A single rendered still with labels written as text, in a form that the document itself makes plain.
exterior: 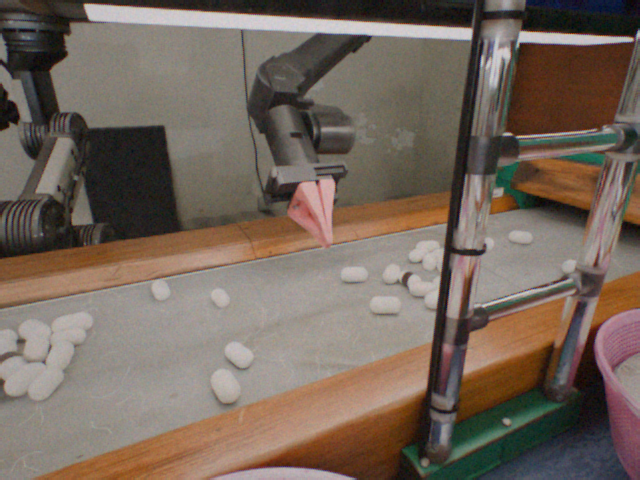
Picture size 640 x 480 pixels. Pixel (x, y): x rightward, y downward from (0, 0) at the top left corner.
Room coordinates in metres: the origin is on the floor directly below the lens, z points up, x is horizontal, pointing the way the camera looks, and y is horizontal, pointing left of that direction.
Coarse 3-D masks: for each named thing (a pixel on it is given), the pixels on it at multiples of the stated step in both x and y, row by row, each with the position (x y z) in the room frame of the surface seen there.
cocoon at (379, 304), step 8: (376, 296) 0.41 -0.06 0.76; (384, 296) 0.41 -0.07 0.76; (392, 296) 0.41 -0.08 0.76; (376, 304) 0.40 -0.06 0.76; (384, 304) 0.40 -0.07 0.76; (392, 304) 0.40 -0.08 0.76; (400, 304) 0.41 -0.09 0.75; (376, 312) 0.40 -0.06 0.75; (384, 312) 0.40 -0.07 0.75; (392, 312) 0.40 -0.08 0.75
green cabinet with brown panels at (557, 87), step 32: (544, 64) 0.85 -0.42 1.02; (576, 64) 0.79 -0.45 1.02; (608, 64) 0.74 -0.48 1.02; (512, 96) 0.90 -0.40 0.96; (544, 96) 0.83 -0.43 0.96; (576, 96) 0.78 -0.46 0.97; (608, 96) 0.73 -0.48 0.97; (512, 128) 0.89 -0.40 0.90; (544, 128) 0.82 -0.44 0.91; (576, 128) 0.76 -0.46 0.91
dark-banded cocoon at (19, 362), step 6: (6, 360) 0.30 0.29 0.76; (12, 360) 0.30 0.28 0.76; (18, 360) 0.30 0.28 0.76; (24, 360) 0.30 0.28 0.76; (0, 366) 0.29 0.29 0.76; (6, 366) 0.29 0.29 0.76; (12, 366) 0.29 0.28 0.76; (18, 366) 0.29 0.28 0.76; (24, 366) 0.30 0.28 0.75; (0, 372) 0.29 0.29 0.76; (6, 372) 0.29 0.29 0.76; (12, 372) 0.29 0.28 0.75; (6, 378) 0.29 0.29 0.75
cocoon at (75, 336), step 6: (60, 330) 0.35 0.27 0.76; (66, 330) 0.35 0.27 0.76; (72, 330) 0.35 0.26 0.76; (78, 330) 0.35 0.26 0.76; (54, 336) 0.34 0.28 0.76; (60, 336) 0.34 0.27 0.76; (66, 336) 0.34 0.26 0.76; (72, 336) 0.34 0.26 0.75; (78, 336) 0.35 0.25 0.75; (84, 336) 0.35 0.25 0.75; (54, 342) 0.34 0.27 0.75; (72, 342) 0.34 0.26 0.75; (78, 342) 0.34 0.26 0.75
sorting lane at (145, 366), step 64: (320, 256) 0.57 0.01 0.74; (384, 256) 0.57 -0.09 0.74; (512, 256) 0.57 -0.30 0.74; (576, 256) 0.57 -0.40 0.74; (0, 320) 0.40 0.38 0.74; (128, 320) 0.39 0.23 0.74; (192, 320) 0.39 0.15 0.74; (256, 320) 0.39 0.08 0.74; (320, 320) 0.39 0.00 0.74; (384, 320) 0.39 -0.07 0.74; (0, 384) 0.29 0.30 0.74; (64, 384) 0.29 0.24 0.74; (128, 384) 0.29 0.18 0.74; (192, 384) 0.29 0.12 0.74; (256, 384) 0.29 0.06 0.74; (0, 448) 0.22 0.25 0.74; (64, 448) 0.22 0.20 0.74
